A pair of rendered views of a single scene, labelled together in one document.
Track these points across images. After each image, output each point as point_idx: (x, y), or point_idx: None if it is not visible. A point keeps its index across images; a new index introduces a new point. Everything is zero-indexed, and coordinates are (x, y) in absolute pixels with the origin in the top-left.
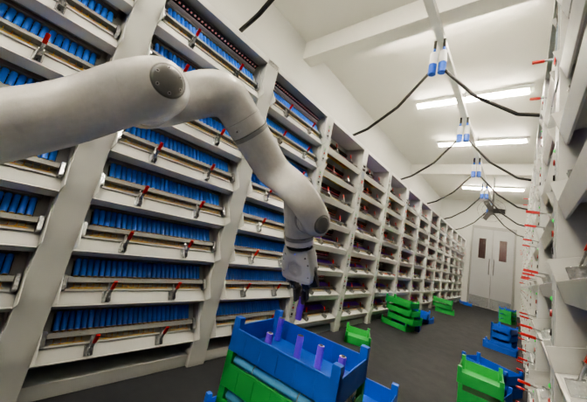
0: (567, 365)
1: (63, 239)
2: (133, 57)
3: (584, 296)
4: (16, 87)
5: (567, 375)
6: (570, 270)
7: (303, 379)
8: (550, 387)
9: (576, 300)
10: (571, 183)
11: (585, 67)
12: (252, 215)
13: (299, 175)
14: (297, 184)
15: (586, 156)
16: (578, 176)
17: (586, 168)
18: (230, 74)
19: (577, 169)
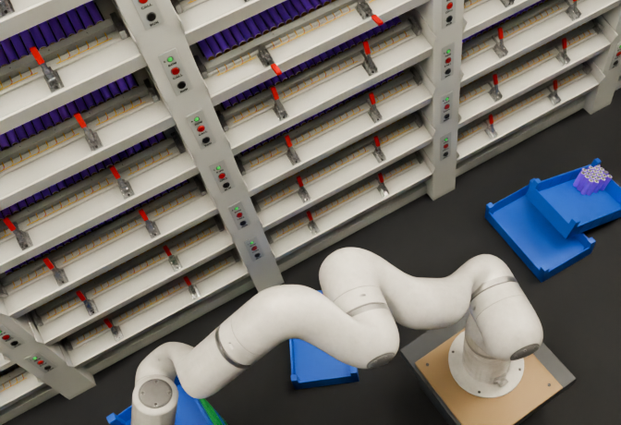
0: (3, 306)
1: None
2: (364, 249)
3: (88, 225)
4: (432, 279)
5: (10, 307)
6: (28, 242)
7: (198, 399)
8: (2, 331)
9: (51, 246)
10: (4, 201)
11: (8, 126)
12: None
13: (178, 344)
14: (185, 344)
15: (66, 171)
16: (33, 188)
17: (58, 177)
18: (275, 286)
19: (37, 184)
